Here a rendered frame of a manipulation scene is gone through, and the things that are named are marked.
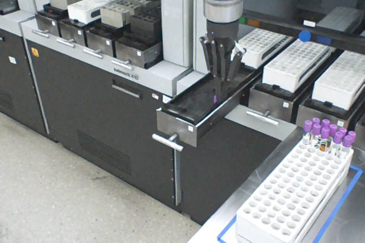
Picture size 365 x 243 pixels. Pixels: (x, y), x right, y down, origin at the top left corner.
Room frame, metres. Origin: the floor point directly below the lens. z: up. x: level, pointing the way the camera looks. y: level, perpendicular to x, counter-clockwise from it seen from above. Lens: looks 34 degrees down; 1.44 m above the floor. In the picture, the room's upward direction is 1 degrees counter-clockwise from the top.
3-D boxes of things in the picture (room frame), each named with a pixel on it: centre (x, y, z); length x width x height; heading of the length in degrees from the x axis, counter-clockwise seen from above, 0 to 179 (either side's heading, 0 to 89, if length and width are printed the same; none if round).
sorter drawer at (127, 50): (1.58, 0.00, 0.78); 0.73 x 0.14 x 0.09; 143
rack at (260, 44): (1.28, -0.28, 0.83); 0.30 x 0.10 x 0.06; 143
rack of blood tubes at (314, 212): (0.57, -0.22, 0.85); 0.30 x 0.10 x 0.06; 141
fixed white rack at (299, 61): (1.14, -0.36, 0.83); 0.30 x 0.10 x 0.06; 143
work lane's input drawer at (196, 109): (1.14, -0.17, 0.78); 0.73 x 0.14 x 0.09; 143
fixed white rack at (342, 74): (1.05, -0.48, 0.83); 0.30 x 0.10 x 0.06; 143
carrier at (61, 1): (1.67, 0.51, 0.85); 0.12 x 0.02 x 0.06; 54
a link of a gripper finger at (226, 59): (0.89, -0.10, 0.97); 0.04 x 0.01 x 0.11; 138
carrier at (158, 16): (1.44, 0.10, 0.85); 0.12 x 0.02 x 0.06; 54
